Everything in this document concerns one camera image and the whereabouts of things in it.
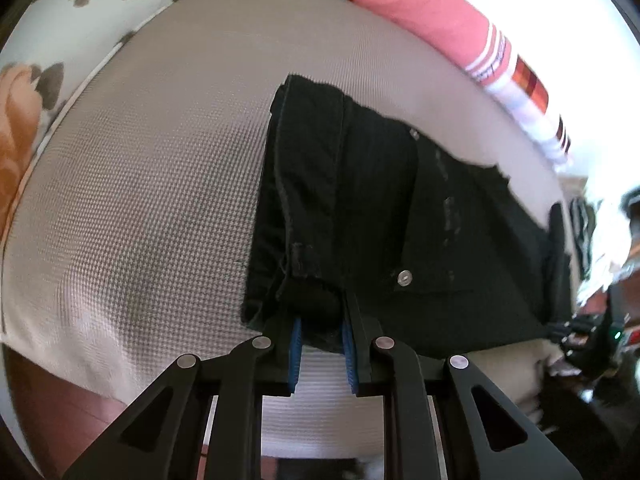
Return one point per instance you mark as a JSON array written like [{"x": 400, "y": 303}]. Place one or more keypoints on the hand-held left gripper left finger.
[{"x": 296, "y": 355}]

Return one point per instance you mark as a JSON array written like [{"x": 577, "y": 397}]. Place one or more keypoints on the black pants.
[{"x": 375, "y": 200}]

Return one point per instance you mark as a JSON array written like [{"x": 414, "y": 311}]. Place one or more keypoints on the pile of light clothes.
[{"x": 600, "y": 245}]

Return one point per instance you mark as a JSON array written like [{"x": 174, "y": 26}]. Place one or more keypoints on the pink striped long pillow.
[{"x": 435, "y": 10}]

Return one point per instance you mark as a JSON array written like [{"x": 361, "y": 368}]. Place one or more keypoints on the beige woven bed mat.
[{"x": 150, "y": 185}]

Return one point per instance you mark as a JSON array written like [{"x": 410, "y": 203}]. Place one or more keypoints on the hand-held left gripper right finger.
[{"x": 351, "y": 360}]

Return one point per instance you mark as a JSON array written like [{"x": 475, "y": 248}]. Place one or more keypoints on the floral white pillow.
[{"x": 100, "y": 20}]

